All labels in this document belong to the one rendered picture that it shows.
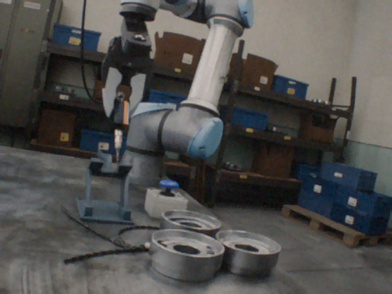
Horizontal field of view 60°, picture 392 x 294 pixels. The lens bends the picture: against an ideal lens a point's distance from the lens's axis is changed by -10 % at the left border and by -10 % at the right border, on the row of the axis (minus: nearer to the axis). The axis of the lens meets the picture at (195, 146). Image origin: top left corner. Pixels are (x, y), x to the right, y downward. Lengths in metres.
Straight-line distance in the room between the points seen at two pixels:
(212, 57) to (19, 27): 3.48
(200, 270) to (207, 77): 0.66
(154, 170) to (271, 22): 4.46
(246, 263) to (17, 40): 4.02
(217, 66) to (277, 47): 4.31
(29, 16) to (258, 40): 2.96
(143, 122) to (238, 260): 0.60
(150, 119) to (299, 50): 4.63
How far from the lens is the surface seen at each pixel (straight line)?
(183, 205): 0.77
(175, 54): 4.19
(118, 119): 0.67
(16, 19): 4.40
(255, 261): 0.55
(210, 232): 0.62
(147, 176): 1.05
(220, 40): 1.10
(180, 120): 1.01
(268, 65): 4.64
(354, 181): 4.32
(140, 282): 0.48
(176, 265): 0.49
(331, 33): 5.97
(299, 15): 5.65
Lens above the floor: 1.01
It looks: 4 degrees down
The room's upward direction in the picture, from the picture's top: 11 degrees clockwise
